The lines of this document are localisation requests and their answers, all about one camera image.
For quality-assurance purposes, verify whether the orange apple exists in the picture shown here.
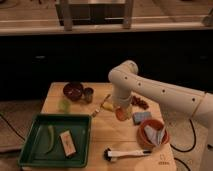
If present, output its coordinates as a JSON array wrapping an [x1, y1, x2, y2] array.
[[115, 107, 132, 121]]

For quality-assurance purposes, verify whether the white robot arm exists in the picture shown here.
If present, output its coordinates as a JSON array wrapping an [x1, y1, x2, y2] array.
[[108, 60, 213, 171]]

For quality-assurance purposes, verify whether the small metal can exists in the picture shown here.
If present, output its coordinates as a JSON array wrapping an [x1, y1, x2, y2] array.
[[83, 87, 94, 103]]

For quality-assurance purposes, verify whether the blue sponge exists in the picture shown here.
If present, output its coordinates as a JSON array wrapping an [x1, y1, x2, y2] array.
[[133, 111, 151, 125]]

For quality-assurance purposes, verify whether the pale green leafy vegetable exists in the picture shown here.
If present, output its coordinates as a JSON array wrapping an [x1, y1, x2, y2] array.
[[58, 99, 70, 113]]

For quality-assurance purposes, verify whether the orange bowl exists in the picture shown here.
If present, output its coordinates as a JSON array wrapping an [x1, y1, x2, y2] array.
[[137, 119, 169, 150]]

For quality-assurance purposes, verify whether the tan rectangular block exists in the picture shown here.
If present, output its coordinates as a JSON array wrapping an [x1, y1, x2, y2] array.
[[60, 131, 76, 157]]

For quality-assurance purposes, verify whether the grey folded cloth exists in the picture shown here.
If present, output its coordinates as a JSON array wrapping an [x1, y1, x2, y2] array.
[[144, 125, 166, 146]]

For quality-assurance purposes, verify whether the green plastic tray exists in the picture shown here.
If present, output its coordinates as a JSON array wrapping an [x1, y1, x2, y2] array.
[[18, 114, 91, 168]]

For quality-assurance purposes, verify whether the white handled dish brush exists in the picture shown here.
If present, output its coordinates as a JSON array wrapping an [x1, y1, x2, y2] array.
[[103, 148, 151, 162]]

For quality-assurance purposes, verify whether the wooden stool frame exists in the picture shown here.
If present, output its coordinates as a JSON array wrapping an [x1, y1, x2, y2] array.
[[55, 0, 134, 31]]

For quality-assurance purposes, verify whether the black power cable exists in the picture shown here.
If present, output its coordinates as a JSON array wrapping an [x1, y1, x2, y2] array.
[[169, 119, 197, 171]]

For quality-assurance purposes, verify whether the black floor cable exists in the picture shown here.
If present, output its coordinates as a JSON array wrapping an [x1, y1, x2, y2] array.
[[0, 113, 26, 142]]

